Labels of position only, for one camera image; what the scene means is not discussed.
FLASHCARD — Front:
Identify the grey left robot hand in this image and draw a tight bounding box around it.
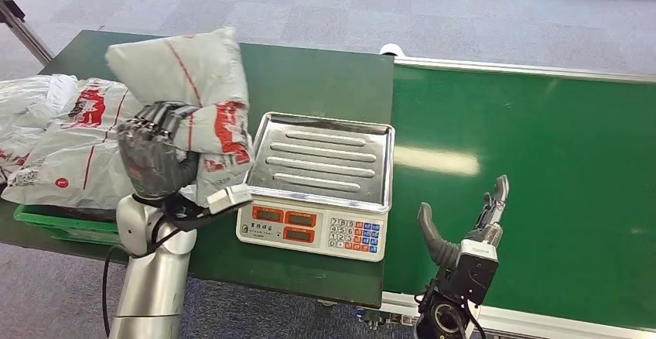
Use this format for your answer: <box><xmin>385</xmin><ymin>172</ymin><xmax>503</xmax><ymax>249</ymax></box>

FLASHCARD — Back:
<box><xmin>116</xmin><ymin>101</ymin><xmax>201</xmax><ymax>202</ymax></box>

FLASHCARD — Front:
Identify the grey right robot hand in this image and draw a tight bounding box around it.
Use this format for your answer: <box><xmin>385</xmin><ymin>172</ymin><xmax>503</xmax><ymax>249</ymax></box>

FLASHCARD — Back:
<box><xmin>417</xmin><ymin>175</ymin><xmax>511</xmax><ymax>271</ymax></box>

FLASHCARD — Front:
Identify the small grey red-print package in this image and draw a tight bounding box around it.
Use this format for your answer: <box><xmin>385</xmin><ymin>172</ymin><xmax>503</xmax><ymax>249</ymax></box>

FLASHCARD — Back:
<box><xmin>104</xmin><ymin>26</ymin><xmax>256</xmax><ymax>210</ymax></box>

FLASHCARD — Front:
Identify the large grey red-print package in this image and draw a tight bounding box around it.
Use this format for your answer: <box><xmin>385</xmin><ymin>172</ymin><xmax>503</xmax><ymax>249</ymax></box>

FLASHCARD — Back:
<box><xmin>1</xmin><ymin>77</ymin><xmax>145</xmax><ymax>211</ymax></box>

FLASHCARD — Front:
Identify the conveyor control electronics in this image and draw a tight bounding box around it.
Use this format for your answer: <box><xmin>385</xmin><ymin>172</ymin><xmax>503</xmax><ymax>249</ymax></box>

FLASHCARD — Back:
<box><xmin>357</xmin><ymin>306</ymin><xmax>419</xmax><ymax>330</ymax></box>

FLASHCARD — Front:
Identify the green conveyor belt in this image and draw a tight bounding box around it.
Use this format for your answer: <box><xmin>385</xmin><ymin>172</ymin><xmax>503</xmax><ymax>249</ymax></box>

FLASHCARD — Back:
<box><xmin>381</xmin><ymin>64</ymin><xmax>656</xmax><ymax>333</ymax></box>

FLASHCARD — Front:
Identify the green plastic crate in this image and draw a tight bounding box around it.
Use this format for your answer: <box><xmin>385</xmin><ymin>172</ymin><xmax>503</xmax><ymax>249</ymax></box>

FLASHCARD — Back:
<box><xmin>13</xmin><ymin>204</ymin><xmax>122</xmax><ymax>246</ymax></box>

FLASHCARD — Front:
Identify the white electronic weighing scale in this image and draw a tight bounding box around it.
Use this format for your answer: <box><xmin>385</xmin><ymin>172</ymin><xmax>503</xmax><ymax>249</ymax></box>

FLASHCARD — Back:
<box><xmin>235</xmin><ymin>111</ymin><xmax>395</xmax><ymax>263</ymax></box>

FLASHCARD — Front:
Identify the metal stand leg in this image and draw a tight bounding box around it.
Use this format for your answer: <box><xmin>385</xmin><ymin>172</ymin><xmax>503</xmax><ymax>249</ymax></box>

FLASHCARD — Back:
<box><xmin>0</xmin><ymin>0</ymin><xmax>56</xmax><ymax>66</ymax></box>

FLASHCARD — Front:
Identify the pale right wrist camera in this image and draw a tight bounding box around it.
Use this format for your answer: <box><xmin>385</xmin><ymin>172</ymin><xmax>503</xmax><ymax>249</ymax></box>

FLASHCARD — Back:
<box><xmin>452</xmin><ymin>239</ymin><xmax>500</xmax><ymax>306</ymax></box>

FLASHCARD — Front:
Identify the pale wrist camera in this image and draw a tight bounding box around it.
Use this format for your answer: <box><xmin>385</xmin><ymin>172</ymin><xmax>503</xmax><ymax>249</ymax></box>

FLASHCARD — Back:
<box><xmin>452</xmin><ymin>239</ymin><xmax>500</xmax><ymax>306</ymax></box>
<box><xmin>206</xmin><ymin>183</ymin><xmax>254</xmax><ymax>216</ymax></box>

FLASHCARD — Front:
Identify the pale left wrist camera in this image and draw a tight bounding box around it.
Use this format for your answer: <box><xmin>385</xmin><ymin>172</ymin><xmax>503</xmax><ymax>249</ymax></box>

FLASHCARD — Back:
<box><xmin>206</xmin><ymin>183</ymin><xmax>254</xmax><ymax>216</ymax></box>

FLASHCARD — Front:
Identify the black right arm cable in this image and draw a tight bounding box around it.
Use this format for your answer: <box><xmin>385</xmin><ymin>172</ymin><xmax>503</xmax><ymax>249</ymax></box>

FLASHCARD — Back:
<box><xmin>461</xmin><ymin>298</ymin><xmax>487</xmax><ymax>339</ymax></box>

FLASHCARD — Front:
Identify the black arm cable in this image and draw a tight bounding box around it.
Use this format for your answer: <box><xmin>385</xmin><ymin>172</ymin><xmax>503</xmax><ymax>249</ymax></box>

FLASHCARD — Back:
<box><xmin>101</xmin><ymin>213</ymin><xmax>183</xmax><ymax>339</ymax></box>
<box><xmin>461</xmin><ymin>298</ymin><xmax>487</xmax><ymax>339</ymax></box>

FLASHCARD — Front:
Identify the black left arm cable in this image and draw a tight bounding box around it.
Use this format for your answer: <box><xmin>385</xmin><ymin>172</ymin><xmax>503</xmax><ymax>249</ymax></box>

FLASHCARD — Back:
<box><xmin>101</xmin><ymin>213</ymin><xmax>183</xmax><ymax>339</ymax></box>

